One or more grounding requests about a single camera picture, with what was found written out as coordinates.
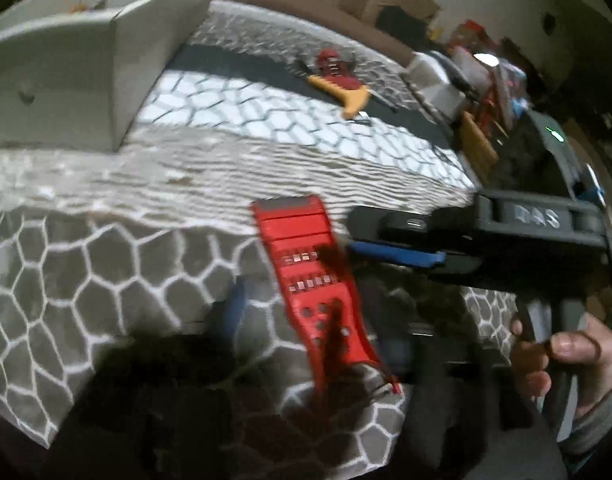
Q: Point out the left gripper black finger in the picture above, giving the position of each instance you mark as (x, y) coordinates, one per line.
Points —
(233, 309)

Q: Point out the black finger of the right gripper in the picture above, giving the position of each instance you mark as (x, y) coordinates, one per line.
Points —
(398, 255)

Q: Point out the red grater peeler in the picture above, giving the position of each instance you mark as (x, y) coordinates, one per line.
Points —
(320, 294)

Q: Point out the orange handled corkscrew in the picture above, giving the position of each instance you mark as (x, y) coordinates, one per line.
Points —
(353, 101)

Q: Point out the person's right hand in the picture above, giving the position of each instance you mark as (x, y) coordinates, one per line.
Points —
(588, 351)

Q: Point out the patterned tablecloth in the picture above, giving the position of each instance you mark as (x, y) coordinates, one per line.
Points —
(114, 267)

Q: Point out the white plastic container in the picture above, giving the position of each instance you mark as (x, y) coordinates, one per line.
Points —
(439, 82)

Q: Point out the red winged corkscrew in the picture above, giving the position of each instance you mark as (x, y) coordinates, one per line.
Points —
(335, 70)

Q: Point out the white drawer box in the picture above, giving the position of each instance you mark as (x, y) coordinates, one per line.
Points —
(74, 73)

